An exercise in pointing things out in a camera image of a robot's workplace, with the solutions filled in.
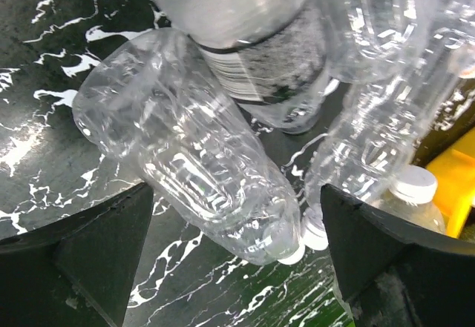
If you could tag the clear bottle left horizontal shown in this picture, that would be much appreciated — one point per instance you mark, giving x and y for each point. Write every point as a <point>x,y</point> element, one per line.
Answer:
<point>368,40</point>

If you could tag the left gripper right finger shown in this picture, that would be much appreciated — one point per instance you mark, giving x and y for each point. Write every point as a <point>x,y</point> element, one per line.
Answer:
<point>394,273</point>

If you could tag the black label clear bottle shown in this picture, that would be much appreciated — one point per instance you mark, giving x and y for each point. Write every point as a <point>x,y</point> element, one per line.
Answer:
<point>268,55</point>

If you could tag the tea label clear bottle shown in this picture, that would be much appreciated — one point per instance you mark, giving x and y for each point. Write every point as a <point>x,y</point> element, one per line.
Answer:
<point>410,197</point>

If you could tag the black marble mat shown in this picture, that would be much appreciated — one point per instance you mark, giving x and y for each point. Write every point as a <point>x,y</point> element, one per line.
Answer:
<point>49,171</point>

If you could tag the clear bottle white cap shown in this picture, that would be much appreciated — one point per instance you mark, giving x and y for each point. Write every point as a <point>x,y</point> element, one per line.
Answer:
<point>154,106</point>

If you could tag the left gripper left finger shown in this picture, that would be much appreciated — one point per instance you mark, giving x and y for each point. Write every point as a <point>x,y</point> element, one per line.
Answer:
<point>77,271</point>

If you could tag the yellow plastic tray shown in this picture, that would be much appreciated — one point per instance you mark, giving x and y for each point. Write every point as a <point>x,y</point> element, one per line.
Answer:
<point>454,171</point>

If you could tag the clear bottle center diagonal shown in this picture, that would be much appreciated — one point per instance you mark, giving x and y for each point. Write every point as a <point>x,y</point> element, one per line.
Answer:
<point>374,135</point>

